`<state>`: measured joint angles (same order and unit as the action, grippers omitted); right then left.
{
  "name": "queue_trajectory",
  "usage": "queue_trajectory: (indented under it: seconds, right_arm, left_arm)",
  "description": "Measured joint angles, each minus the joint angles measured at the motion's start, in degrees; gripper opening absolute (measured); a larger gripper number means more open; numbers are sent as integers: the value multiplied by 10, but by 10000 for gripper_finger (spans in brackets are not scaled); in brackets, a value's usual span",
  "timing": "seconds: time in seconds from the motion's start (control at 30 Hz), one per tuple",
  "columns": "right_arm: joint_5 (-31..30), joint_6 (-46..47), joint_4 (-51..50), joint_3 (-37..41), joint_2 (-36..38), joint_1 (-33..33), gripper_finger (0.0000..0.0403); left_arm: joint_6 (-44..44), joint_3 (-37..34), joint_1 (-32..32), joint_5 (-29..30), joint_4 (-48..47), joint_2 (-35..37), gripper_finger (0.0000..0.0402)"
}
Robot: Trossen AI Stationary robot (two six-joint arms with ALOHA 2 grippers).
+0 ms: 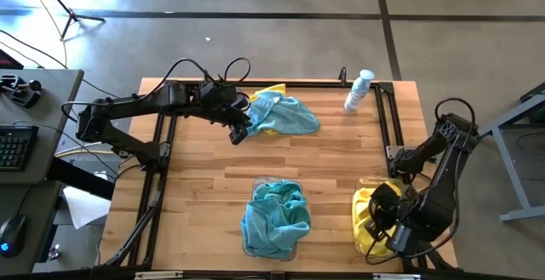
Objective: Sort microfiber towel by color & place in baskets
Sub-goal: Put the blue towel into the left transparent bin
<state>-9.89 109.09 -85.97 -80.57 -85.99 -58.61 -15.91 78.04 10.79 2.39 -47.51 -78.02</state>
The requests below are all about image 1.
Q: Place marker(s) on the black gantry brace post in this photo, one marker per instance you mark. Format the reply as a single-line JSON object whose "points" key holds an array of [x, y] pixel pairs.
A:
{"points": [[434, 263], [140, 224]]}

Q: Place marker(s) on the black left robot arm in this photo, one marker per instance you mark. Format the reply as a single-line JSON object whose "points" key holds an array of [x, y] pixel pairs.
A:
{"points": [[127, 103]]}

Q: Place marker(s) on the clear plastic basket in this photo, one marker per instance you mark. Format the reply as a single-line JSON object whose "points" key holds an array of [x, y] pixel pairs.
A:
{"points": [[259, 181], [370, 182]]}

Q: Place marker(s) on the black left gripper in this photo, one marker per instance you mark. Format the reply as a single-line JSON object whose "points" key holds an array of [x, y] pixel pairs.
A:
{"points": [[213, 112]]}

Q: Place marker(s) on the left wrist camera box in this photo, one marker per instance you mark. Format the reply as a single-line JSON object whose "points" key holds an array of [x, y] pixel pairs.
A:
{"points": [[209, 93]]}

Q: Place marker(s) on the dark red device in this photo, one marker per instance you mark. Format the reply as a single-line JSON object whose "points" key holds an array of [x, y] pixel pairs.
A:
{"points": [[8, 61]]}

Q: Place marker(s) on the black floor tripod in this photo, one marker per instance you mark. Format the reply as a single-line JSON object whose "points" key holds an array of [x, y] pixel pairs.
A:
{"points": [[70, 16]]}

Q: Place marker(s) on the black desk beam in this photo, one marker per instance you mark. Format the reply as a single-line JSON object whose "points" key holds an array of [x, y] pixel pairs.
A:
{"points": [[81, 180]]}

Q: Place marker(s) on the white spray bottle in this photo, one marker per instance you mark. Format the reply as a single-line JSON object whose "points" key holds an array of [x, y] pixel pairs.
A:
{"points": [[355, 97]]}

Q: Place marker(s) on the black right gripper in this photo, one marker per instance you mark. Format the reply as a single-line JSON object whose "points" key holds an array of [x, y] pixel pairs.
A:
{"points": [[396, 212]]}

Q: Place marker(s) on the black keyboard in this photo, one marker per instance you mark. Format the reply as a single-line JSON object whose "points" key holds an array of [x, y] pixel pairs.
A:
{"points": [[17, 148]]}

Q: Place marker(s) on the white paper sheet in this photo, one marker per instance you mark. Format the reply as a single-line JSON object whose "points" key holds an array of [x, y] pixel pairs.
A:
{"points": [[85, 207]]}

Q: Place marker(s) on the silver metal bracket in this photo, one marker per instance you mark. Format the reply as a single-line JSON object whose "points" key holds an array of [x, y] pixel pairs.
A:
{"points": [[157, 275], [396, 276]]}

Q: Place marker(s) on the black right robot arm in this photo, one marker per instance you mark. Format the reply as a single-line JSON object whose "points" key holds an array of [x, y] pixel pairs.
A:
{"points": [[443, 199]]}

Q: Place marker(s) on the grey computer desk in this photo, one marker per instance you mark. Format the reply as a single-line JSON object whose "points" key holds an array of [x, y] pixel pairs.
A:
{"points": [[51, 114]]}

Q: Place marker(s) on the black computer mouse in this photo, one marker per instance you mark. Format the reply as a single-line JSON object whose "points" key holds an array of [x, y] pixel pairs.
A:
{"points": [[13, 233]]}

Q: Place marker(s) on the grey metal side table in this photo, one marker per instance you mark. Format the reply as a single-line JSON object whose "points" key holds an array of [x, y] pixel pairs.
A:
{"points": [[509, 165]]}

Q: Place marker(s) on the black clamp tool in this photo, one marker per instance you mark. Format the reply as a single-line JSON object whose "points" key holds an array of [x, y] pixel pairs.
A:
{"points": [[25, 97]]}

